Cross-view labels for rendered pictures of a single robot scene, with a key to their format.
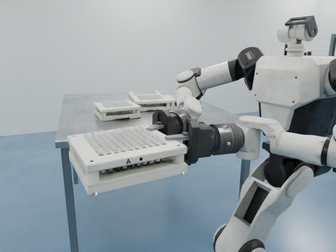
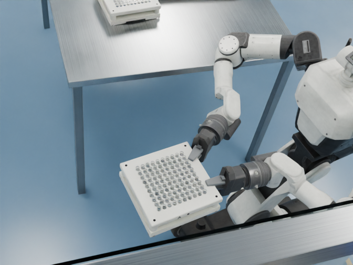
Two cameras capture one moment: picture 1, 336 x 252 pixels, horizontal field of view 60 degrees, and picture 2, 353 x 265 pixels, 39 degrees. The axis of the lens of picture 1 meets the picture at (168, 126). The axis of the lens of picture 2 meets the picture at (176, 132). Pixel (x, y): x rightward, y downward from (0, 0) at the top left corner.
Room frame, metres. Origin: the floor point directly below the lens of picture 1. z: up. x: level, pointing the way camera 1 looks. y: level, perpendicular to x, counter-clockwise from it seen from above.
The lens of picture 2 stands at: (-0.15, 0.25, 2.38)
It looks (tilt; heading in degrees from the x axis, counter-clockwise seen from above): 50 degrees down; 352
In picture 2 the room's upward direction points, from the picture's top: 11 degrees clockwise
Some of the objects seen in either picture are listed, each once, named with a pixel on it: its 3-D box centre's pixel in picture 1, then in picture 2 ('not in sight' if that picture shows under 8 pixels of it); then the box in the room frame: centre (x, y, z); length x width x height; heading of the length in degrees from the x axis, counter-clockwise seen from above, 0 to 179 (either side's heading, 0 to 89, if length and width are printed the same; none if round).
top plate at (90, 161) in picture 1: (123, 144); (170, 182); (0.73, 0.12, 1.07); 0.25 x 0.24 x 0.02; 27
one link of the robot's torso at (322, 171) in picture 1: (298, 159); (324, 146); (1.08, -0.52, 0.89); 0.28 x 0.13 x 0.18; 119
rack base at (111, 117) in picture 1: (116, 113); (127, 3); (1.83, 0.33, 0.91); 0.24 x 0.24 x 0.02; 24
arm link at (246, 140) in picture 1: (239, 138); (267, 169); (0.82, -0.21, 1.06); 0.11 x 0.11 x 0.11; 21
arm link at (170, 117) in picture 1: (168, 126); (206, 139); (0.92, 0.00, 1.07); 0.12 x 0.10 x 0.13; 151
